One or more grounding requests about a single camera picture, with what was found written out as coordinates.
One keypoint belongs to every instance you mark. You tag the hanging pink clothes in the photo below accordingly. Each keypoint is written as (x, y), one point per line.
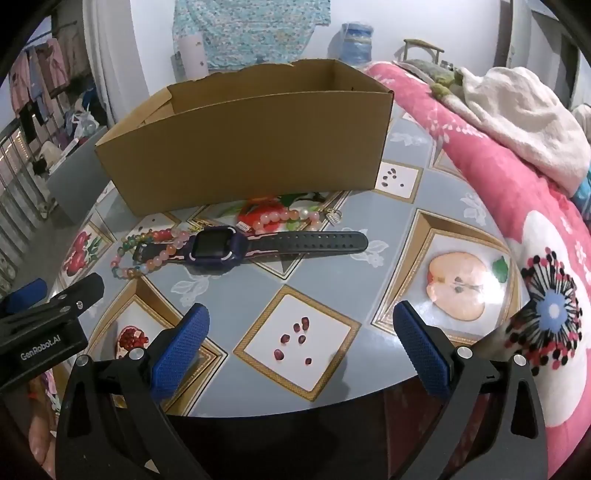
(41, 72)

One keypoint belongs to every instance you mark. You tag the pink rolled mat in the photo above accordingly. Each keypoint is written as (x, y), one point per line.
(193, 56)

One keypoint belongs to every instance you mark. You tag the white plastic bag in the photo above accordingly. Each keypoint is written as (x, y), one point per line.
(84, 125)

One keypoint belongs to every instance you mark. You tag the teal patterned hanging cloth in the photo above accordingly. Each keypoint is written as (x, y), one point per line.
(239, 34)

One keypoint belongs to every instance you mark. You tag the grey board on floor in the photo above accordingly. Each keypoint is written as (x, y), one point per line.
(78, 179)

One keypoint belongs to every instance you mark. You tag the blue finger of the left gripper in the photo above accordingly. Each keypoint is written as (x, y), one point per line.
(25, 297)

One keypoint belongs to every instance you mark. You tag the white fluffy blanket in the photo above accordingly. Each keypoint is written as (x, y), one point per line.
(514, 107)

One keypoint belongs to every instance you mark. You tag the purple black smart watch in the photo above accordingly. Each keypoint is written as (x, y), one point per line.
(224, 247)

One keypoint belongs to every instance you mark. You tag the blue water dispenser bottle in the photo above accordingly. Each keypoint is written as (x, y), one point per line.
(357, 44)

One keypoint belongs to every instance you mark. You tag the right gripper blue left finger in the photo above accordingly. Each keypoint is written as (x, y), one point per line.
(172, 352)

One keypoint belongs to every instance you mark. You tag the brown cardboard box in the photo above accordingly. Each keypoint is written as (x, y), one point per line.
(271, 129)

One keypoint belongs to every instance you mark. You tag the green plush toy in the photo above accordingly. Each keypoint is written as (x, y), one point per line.
(448, 83)

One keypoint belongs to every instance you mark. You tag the pink floral quilt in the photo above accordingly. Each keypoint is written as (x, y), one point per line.
(551, 246)

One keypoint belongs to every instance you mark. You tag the wooden chair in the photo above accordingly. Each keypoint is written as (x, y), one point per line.
(434, 51)

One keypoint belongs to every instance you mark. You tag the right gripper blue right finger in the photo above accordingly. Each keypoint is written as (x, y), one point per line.
(427, 347)

